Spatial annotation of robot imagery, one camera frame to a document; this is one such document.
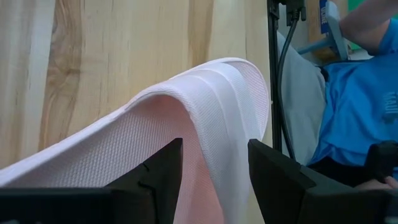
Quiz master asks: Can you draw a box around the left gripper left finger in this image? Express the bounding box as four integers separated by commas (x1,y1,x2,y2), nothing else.
0,138,184,224

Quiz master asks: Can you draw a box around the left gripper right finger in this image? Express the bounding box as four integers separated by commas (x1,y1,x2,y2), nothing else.
248,138,398,224

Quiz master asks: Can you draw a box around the pink rubber slide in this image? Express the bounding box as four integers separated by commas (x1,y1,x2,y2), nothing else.
0,57,271,224

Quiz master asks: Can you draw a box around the person's hand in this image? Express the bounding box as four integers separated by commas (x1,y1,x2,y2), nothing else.
354,175,398,191

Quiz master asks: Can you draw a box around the person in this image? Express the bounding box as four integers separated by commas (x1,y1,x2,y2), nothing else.
276,0,398,190

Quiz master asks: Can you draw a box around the grey-blue chair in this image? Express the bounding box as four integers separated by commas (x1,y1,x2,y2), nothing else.
295,0,351,62

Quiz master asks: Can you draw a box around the black handle grip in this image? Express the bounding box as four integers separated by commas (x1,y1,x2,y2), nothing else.
365,140,398,183

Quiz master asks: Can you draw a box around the black aluminium table frame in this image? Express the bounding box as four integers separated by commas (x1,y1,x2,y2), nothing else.
266,0,283,152

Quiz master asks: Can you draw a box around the black plug cable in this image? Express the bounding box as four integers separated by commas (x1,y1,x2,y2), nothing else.
277,0,308,160

